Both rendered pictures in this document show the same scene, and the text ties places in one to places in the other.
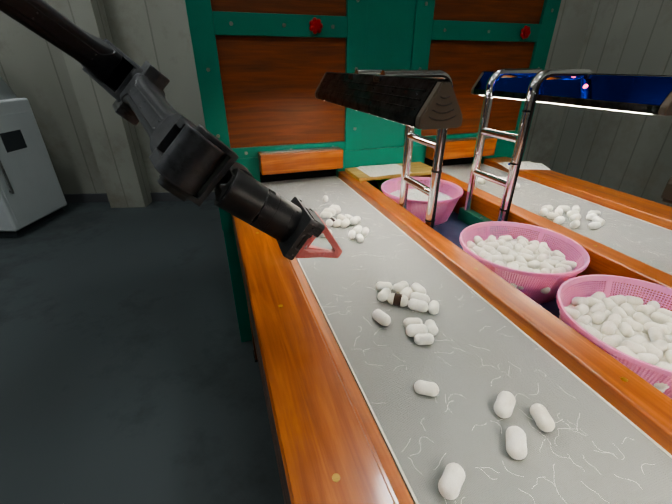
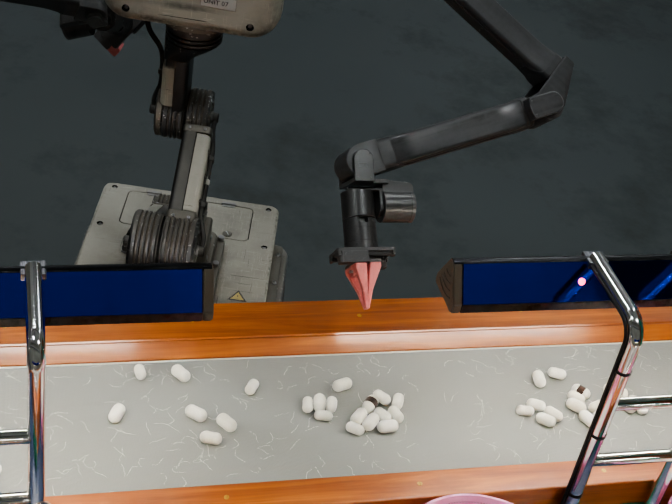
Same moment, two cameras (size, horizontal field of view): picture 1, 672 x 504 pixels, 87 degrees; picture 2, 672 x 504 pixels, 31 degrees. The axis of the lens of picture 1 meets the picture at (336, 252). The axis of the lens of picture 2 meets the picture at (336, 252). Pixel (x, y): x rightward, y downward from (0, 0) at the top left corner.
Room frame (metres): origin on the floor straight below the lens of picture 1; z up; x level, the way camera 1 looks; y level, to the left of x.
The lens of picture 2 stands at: (0.41, -1.58, 2.12)
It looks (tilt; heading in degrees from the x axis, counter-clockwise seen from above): 36 degrees down; 89
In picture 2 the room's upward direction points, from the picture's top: 11 degrees clockwise
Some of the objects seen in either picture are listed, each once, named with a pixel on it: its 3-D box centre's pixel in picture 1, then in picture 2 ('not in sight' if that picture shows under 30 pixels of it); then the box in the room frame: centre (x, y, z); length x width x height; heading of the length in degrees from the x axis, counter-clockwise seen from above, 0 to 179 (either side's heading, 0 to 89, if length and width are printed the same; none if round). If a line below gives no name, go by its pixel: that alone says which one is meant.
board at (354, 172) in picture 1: (391, 170); not in sight; (1.35, -0.21, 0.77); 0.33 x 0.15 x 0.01; 108
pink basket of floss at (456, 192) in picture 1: (419, 201); not in sight; (1.14, -0.28, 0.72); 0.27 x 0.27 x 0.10
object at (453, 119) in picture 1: (366, 91); (636, 274); (0.89, -0.07, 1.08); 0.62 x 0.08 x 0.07; 18
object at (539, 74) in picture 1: (518, 155); not in sight; (1.04, -0.53, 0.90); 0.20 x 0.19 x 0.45; 18
